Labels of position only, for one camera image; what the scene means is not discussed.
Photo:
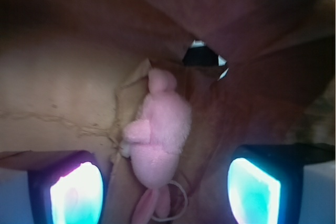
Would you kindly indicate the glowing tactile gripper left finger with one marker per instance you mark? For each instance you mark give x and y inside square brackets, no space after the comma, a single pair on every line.
[51,187]

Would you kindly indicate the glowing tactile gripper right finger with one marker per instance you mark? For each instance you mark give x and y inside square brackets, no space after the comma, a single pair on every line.
[287,183]

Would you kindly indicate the pink plush bunny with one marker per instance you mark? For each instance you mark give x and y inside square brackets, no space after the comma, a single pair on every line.
[154,141]

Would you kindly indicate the brown paper bag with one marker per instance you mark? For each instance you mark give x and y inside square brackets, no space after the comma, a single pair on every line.
[73,73]

